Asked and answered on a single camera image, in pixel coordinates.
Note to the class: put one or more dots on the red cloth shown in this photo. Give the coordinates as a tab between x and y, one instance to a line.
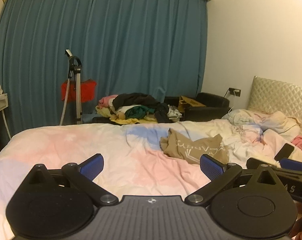
88	90

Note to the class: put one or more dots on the black phone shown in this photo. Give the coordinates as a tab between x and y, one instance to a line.
285	151

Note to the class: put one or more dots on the pastel tie-dye duvet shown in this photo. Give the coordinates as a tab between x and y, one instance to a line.
78	140

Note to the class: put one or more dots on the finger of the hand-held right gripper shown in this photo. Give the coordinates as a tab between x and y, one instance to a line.
253	162
293	165

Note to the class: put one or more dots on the white crumpled cloth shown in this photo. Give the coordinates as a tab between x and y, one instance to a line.
0	88

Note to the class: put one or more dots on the black armchair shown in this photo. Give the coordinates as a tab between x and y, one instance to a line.
211	98

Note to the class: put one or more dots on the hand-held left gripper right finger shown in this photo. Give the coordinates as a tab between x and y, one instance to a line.
212	166

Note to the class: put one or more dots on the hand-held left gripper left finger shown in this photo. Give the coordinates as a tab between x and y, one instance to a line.
92	166

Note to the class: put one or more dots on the pile of clothes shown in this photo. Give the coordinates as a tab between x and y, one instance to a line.
135	98

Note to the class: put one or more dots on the pale pillow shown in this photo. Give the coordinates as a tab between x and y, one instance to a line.
241	116

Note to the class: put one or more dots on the quilted beige headboard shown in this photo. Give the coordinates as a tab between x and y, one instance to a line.
278	97

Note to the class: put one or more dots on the wall outlet with charger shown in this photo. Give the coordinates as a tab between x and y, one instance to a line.
234	91

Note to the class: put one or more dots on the khaki shirt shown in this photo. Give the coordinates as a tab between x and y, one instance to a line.
191	147

